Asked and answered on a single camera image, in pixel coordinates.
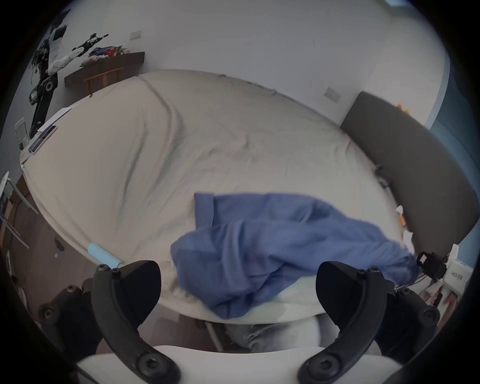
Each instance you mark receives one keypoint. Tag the wooden shelf with clothes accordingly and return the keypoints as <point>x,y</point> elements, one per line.
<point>101,69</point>

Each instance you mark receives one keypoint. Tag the blue shirt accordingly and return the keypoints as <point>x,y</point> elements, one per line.
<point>270,243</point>

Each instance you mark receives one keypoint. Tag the light blue roll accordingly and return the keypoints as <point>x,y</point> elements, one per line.
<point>104,255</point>

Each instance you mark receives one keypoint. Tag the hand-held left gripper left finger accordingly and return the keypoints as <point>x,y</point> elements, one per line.
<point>123,322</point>

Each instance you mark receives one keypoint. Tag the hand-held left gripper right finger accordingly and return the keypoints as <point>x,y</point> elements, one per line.
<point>356,322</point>

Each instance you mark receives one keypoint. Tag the bed with beige sheet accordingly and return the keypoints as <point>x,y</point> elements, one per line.
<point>225,131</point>

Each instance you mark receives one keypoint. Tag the white and black robot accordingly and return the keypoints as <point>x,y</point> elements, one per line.
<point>48,75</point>

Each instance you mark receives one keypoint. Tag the dark grey padded headboard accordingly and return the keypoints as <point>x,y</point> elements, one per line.
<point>412,161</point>

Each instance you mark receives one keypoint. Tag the white box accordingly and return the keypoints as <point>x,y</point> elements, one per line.
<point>458,273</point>

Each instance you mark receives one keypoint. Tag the white wall switch plate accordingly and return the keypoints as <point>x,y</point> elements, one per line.
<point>135,35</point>
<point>332,94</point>

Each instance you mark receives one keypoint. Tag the table with papers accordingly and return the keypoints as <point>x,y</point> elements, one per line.
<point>39,137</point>

